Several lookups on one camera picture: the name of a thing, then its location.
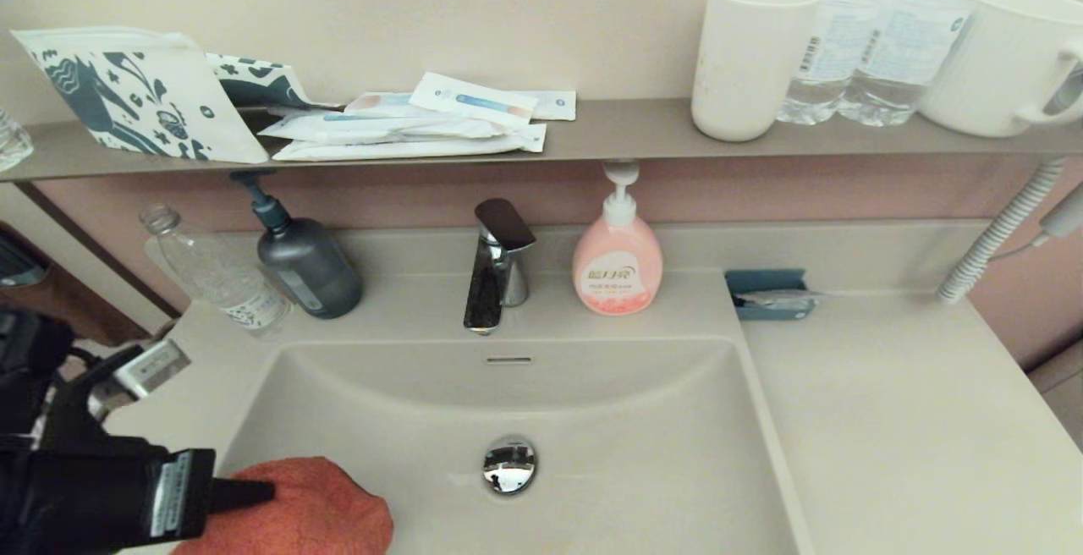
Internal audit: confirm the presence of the orange towel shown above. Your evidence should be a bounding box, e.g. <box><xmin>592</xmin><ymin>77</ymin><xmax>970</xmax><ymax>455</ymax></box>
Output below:
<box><xmin>172</xmin><ymin>456</ymin><xmax>395</xmax><ymax>555</ymax></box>

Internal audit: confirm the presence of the chrome sink faucet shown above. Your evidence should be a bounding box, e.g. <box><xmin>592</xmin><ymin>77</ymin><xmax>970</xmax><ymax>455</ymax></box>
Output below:
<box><xmin>463</xmin><ymin>198</ymin><xmax>537</xmax><ymax>336</ymax></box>

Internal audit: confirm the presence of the beige sink basin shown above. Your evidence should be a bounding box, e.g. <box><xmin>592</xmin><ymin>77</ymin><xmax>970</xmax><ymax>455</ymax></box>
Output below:
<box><xmin>216</xmin><ymin>337</ymin><xmax>813</xmax><ymax>555</ymax></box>

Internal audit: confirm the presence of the empty clear plastic bottle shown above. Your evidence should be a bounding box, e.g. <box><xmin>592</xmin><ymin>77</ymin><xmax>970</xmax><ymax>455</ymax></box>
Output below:
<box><xmin>138</xmin><ymin>204</ymin><xmax>293</xmax><ymax>340</ymax></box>

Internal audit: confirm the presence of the dark grey pump bottle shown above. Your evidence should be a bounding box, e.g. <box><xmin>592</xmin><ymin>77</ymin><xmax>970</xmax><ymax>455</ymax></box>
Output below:
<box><xmin>228</xmin><ymin>170</ymin><xmax>363</xmax><ymax>320</ymax></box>

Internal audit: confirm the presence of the black bin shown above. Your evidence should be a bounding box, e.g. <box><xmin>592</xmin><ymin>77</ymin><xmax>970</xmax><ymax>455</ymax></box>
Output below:
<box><xmin>0</xmin><ymin>229</ymin><xmax>50</xmax><ymax>288</ymax></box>

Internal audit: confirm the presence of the chrome drain stopper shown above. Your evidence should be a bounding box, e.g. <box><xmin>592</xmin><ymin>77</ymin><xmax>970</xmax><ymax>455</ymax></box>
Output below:
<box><xmin>483</xmin><ymin>435</ymin><xmax>538</xmax><ymax>494</ymax></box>

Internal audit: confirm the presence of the clear drinking glass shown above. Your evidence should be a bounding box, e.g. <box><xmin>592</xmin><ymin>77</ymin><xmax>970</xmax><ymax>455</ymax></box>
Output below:
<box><xmin>0</xmin><ymin>107</ymin><xmax>35</xmax><ymax>172</ymax></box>

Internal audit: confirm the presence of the long white plastic packet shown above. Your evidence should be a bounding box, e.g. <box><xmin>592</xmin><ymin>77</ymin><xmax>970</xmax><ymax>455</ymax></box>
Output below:
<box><xmin>272</xmin><ymin>123</ymin><xmax>547</xmax><ymax>162</ymax></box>

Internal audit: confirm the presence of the wrapped toothbrush packet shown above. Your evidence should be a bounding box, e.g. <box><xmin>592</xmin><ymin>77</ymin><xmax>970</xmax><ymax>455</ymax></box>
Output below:
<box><xmin>258</xmin><ymin>110</ymin><xmax>509</xmax><ymax>145</ymax></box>

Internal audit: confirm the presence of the white sachet pink print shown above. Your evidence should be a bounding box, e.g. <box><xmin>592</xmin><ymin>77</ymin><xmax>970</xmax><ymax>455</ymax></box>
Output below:
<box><xmin>345</xmin><ymin>91</ymin><xmax>441</xmax><ymax>115</ymax></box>

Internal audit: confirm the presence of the small white blue patterned pouch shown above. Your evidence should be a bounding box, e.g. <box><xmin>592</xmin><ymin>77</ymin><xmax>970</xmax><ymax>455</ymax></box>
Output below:
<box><xmin>206</xmin><ymin>53</ymin><xmax>344</xmax><ymax>110</ymax></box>

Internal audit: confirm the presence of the large white blue patterned pouch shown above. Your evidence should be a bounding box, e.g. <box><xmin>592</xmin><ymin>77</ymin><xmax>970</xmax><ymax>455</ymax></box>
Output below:
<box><xmin>10</xmin><ymin>26</ymin><xmax>270</xmax><ymax>164</ymax></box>

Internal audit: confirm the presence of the pink soap pump bottle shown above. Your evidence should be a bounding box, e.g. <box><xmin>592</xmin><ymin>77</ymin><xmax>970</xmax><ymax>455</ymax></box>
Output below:
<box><xmin>572</xmin><ymin>161</ymin><xmax>663</xmax><ymax>316</ymax></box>

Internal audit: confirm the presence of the white sachet blue orange stripe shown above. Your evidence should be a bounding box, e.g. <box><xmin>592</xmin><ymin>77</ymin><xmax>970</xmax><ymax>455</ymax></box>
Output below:
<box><xmin>409</xmin><ymin>72</ymin><xmax>538</xmax><ymax>130</ymax></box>

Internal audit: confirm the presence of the white sachet blue logo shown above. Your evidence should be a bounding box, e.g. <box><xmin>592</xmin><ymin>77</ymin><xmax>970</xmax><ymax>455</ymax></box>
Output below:
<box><xmin>508</xmin><ymin>90</ymin><xmax>577</xmax><ymax>121</ymax></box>

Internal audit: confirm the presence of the blue soap holder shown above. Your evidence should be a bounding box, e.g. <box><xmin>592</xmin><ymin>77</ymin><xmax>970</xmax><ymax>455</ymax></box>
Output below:
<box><xmin>724</xmin><ymin>269</ymin><xmax>817</xmax><ymax>321</ymax></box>

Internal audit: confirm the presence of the silver sachet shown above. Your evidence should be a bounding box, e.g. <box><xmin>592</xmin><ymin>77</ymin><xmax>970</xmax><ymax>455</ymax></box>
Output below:
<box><xmin>733</xmin><ymin>288</ymin><xmax>826</xmax><ymax>312</ymax></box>

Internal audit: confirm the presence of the white tumbler cup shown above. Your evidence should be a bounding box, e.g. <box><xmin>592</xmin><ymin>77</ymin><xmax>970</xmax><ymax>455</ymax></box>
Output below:
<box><xmin>691</xmin><ymin>0</ymin><xmax>822</xmax><ymax>143</ymax></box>

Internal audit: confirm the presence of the clear water bottle white label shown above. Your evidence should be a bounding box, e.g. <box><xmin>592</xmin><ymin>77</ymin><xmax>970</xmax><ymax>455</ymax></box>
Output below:
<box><xmin>777</xmin><ymin>0</ymin><xmax>896</xmax><ymax>126</ymax></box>
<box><xmin>838</xmin><ymin>0</ymin><xmax>1006</xmax><ymax>128</ymax></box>

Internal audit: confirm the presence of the grey hair dryer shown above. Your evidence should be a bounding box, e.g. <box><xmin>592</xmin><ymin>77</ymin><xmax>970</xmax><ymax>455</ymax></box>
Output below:
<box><xmin>986</xmin><ymin>181</ymin><xmax>1083</xmax><ymax>264</ymax></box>

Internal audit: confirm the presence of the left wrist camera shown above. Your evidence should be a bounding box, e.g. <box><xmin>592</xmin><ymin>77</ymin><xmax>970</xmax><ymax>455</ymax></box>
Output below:
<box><xmin>51</xmin><ymin>338</ymin><xmax>192</xmax><ymax>446</ymax></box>

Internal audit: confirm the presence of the grey wall shelf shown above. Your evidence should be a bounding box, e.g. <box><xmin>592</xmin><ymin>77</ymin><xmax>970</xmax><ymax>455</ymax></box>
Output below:
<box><xmin>0</xmin><ymin>98</ymin><xmax>1083</xmax><ymax>182</ymax></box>

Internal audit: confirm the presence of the white coiled cord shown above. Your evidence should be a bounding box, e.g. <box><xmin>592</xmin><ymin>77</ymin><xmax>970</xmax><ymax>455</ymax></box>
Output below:
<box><xmin>934</xmin><ymin>157</ymin><xmax>1065</xmax><ymax>305</ymax></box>

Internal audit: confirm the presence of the white mug with handle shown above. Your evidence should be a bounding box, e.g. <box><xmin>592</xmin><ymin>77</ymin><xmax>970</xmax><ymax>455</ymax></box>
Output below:
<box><xmin>918</xmin><ymin>0</ymin><xmax>1083</xmax><ymax>139</ymax></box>

